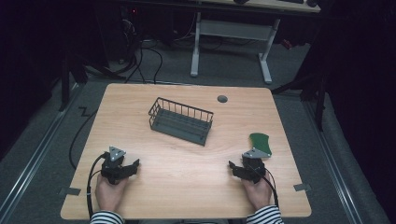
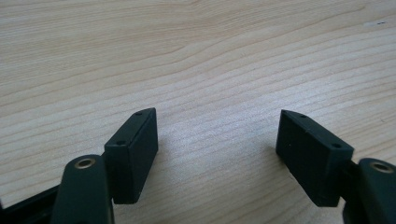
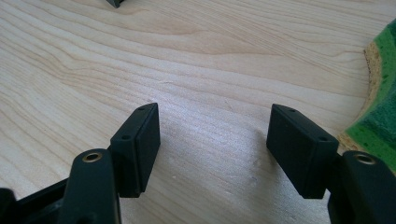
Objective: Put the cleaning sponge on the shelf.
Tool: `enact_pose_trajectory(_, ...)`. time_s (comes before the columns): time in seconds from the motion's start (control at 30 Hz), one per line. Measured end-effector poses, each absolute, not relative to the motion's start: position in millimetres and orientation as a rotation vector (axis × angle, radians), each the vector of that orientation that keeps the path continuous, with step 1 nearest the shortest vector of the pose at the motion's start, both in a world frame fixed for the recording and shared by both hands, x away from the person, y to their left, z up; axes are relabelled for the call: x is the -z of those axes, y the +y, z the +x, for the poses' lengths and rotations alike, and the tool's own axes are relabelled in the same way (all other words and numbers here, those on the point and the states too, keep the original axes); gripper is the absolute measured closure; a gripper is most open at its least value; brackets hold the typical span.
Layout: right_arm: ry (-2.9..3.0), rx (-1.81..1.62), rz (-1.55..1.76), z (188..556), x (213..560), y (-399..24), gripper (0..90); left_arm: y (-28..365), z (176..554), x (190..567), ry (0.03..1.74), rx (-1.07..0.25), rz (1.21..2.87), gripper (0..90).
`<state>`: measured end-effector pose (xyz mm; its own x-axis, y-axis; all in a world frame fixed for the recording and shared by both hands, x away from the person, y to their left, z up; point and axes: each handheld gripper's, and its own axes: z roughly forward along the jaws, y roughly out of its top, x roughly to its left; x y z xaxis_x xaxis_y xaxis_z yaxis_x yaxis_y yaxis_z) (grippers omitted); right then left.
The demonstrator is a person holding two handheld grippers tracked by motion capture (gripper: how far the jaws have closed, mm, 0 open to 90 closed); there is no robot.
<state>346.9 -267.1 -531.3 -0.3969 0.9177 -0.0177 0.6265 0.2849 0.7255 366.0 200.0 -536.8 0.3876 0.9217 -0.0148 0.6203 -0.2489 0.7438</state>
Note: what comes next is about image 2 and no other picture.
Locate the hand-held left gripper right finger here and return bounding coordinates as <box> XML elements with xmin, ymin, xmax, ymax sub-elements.
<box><xmin>275</xmin><ymin>108</ymin><xmax>355</xmax><ymax>208</ymax></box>

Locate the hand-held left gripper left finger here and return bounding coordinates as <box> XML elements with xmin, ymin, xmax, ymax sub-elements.
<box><xmin>104</xmin><ymin>107</ymin><xmax>159</xmax><ymax>205</ymax></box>

